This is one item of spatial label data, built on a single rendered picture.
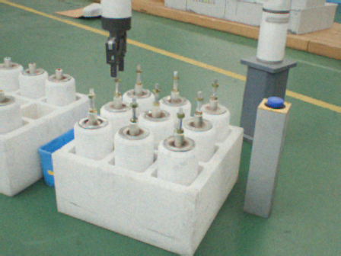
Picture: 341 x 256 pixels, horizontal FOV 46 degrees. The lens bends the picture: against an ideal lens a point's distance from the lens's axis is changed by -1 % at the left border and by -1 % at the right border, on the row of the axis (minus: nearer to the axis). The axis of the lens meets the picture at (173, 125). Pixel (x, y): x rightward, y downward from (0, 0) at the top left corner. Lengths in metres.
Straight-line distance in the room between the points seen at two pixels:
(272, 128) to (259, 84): 0.45
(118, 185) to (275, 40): 0.75
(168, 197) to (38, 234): 0.36
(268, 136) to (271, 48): 0.47
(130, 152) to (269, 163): 0.36
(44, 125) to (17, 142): 0.10
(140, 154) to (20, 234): 0.37
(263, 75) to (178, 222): 0.68
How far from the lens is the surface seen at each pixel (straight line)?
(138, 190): 0.94
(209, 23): 3.49
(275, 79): 1.42
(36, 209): 1.17
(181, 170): 0.90
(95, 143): 1.00
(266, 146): 1.03
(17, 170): 1.21
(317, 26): 3.34
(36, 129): 1.22
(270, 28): 1.41
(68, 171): 1.04
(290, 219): 1.16
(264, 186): 1.09
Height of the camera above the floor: 0.68
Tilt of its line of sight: 25 degrees down
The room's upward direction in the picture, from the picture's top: 3 degrees clockwise
